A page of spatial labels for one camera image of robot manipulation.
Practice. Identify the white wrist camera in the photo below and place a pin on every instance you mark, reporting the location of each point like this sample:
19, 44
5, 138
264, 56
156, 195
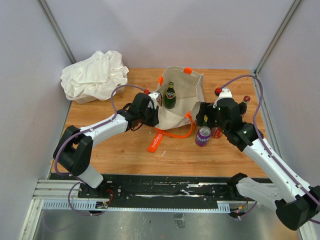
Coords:
221, 93
156, 99

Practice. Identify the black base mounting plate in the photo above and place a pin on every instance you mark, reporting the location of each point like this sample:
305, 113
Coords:
161, 192

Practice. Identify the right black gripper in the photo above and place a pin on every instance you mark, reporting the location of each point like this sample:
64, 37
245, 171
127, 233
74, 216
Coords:
206, 108

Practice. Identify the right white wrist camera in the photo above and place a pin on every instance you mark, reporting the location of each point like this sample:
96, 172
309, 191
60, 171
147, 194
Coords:
221, 93

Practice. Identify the crumpled white cloth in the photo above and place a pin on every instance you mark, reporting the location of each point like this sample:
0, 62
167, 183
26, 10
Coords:
99, 70

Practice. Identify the aluminium rail frame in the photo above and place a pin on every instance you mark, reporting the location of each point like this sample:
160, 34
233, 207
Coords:
62, 195

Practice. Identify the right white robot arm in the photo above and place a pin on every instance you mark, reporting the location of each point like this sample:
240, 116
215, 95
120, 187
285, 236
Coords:
294, 200

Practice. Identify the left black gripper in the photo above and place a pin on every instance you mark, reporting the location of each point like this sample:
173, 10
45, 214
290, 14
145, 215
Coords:
155, 120

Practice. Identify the green bottle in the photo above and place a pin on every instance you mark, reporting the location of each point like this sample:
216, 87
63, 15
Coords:
170, 97
205, 120

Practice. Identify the beige canvas tote bag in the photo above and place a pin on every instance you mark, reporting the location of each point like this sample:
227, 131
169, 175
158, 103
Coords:
188, 85

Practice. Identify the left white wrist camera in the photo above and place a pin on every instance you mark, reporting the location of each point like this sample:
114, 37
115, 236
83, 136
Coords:
156, 99

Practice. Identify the purple soda can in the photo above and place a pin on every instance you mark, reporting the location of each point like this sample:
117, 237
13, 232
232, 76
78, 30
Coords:
203, 135

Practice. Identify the dark cola glass bottle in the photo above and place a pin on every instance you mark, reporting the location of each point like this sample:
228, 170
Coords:
244, 105

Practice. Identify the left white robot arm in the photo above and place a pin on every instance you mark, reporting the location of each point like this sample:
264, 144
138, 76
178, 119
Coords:
74, 149

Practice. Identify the red cola can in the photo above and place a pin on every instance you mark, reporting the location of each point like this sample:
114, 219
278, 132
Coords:
216, 133

